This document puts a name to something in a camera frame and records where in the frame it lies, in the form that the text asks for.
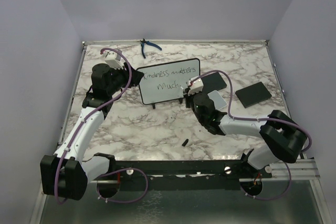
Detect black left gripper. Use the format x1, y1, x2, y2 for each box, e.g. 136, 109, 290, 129
108, 62, 144, 95

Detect black framed whiteboard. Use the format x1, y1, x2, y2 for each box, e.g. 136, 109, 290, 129
137, 58, 201, 105

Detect black rectangular eraser block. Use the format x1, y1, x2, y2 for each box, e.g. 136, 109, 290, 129
201, 72, 227, 93

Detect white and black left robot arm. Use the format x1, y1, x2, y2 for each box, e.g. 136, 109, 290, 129
40, 63, 144, 200

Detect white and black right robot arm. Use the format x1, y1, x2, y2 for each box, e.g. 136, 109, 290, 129
184, 92, 308, 177

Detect black marker cap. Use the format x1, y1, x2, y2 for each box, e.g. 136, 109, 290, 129
182, 139, 189, 147

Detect black flat pad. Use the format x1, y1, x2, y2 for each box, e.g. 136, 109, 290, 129
235, 82, 272, 108

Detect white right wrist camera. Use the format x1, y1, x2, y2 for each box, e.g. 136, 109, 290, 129
187, 77, 204, 95

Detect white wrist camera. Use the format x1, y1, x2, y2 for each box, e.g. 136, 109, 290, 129
187, 77, 204, 95
101, 51, 123, 70

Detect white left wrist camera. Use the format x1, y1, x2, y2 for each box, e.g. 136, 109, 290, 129
101, 51, 123, 70

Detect blue handled pliers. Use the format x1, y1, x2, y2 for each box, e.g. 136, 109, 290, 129
139, 38, 163, 59

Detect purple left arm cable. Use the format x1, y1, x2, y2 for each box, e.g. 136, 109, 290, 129
55, 47, 149, 205

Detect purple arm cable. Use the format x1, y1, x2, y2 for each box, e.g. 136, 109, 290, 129
195, 70, 312, 201
55, 47, 149, 205

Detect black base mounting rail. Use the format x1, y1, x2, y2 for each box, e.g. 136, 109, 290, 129
86, 150, 274, 192

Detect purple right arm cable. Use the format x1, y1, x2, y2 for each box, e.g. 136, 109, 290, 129
195, 70, 312, 201

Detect aluminium frame profile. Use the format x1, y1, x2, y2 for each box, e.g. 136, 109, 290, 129
269, 159, 320, 180

